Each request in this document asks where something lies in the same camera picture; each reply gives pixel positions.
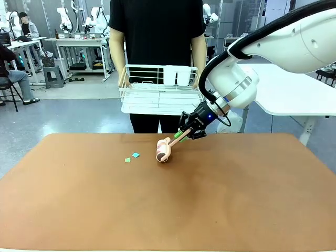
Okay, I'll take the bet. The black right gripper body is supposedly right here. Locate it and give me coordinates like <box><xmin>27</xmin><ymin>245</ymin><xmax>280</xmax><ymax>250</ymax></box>
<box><xmin>190</xmin><ymin>100</ymin><xmax>224</xmax><ymax>131</ymax></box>

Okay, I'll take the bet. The white wire dish rack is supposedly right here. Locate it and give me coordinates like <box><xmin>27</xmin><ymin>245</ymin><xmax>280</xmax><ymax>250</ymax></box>
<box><xmin>118</xmin><ymin>64</ymin><xmax>206</xmax><ymax>116</ymax></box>

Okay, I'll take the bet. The pink lint roller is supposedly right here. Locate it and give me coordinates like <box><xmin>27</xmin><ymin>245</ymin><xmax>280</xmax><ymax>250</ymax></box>
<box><xmin>156</xmin><ymin>130</ymin><xmax>190</xmax><ymax>163</ymax></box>

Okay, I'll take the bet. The person right forearm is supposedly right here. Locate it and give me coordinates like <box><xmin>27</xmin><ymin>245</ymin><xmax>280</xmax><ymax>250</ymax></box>
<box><xmin>109</xmin><ymin>27</ymin><xmax>127</xmax><ymax>79</ymax></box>

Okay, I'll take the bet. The person left forearm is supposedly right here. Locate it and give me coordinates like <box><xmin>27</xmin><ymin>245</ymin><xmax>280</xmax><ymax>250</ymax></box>
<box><xmin>191</xmin><ymin>33</ymin><xmax>207</xmax><ymax>79</ymax></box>

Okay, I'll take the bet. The person right hand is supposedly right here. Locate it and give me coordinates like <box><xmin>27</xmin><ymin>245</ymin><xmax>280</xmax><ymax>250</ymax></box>
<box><xmin>118</xmin><ymin>71</ymin><xmax>133</xmax><ymax>89</ymax></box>

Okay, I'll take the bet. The white plastic bag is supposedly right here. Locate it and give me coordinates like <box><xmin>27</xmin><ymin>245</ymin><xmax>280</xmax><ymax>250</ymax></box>
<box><xmin>216</xmin><ymin>109</ymin><xmax>244</xmax><ymax>134</ymax></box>

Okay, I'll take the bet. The white utensil cup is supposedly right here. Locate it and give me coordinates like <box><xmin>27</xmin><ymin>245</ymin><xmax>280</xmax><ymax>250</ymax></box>
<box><xmin>176</xmin><ymin>66</ymin><xmax>192</xmax><ymax>87</ymax></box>
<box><xmin>163</xmin><ymin>66</ymin><xmax>177</xmax><ymax>86</ymax></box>

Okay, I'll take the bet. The wooden shoe rack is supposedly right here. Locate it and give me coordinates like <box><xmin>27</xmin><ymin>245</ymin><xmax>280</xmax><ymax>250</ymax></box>
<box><xmin>223</xmin><ymin>36</ymin><xmax>244</xmax><ymax>53</ymax></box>

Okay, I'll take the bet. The white side table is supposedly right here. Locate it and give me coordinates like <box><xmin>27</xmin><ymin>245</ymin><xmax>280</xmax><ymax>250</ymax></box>
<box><xmin>236</xmin><ymin>62</ymin><xmax>336</xmax><ymax>146</ymax></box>

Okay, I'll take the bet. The person torso black shirt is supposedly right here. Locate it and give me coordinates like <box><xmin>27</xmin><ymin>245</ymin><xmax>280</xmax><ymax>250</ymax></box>
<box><xmin>108</xmin><ymin>0</ymin><xmax>207</xmax><ymax>134</ymax></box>

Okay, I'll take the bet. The white background workbench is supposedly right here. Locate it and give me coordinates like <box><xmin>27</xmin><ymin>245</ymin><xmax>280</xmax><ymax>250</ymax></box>
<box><xmin>44</xmin><ymin>36</ymin><xmax>111</xmax><ymax>82</ymax></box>

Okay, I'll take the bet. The grey plastic stool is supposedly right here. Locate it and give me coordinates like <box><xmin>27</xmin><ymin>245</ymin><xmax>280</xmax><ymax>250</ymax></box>
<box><xmin>43</xmin><ymin>65</ymin><xmax>66</xmax><ymax>89</ymax></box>

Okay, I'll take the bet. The dark basket bag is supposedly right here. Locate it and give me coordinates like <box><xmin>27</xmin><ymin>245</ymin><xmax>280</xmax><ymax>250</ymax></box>
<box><xmin>41</xmin><ymin>50</ymin><xmax>56</xmax><ymax>68</ymax></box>

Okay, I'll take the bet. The seated person in jeans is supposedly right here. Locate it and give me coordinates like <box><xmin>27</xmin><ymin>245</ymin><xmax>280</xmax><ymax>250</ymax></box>
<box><xmin>0</xmin><ymin>43</ymin><xmax>40</xmax><ymax>107</ymax></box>

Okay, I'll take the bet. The black chair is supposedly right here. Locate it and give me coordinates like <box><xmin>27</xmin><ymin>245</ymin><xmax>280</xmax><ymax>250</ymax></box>
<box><xmin>0</xmin><ymin>80</ymin><xmax>24</xmax><ymax>113</ymax></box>

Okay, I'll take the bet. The white background desk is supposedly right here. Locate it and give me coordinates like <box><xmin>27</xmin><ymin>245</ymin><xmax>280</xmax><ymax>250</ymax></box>
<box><xmin>4</xmin><ymin>36</ymin><xmax>47</xmax><ymax>86</ymax></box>

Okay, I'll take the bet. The seated person with cap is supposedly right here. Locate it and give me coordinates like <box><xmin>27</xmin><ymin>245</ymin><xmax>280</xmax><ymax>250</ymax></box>
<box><xmin>17</xmin><ymin>12</ymin><xmax>40</xmax><ymax>39</ymax></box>

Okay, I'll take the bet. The thin black right gripper cable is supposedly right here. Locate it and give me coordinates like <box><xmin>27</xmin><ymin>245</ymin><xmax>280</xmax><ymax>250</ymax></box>
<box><xmin>214</xmin><ymin>99</ymin><xmax>232</xmax><ymax>128</ymax></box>

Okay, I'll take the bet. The black right arm cable sleeve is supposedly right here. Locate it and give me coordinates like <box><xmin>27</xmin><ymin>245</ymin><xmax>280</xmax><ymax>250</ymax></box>
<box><xmin>198</xmin><ymin>0</ymin><xmax>336</xmax><ymax>103</ymax></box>

